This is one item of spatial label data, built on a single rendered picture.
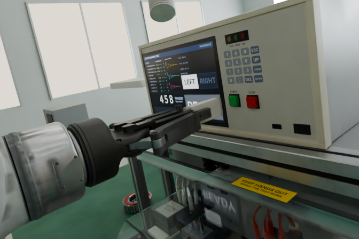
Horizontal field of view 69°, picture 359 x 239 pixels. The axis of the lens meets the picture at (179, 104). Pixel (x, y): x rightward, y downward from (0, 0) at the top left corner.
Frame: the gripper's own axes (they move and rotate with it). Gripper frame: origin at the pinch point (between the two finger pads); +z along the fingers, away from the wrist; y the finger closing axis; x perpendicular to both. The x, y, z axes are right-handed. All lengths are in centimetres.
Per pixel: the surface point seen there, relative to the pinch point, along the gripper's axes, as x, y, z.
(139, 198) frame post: -29.5, -38.2, 3.2
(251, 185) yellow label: -11.7, 6.2, 1.5
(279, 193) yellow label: -11.7, 10.5, 1.8
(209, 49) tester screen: 9.5, -4.2, 7.6
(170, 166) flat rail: -15.4, -19.3, 4.1
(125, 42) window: 62, -468, 237
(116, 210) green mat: -43, -62, 4
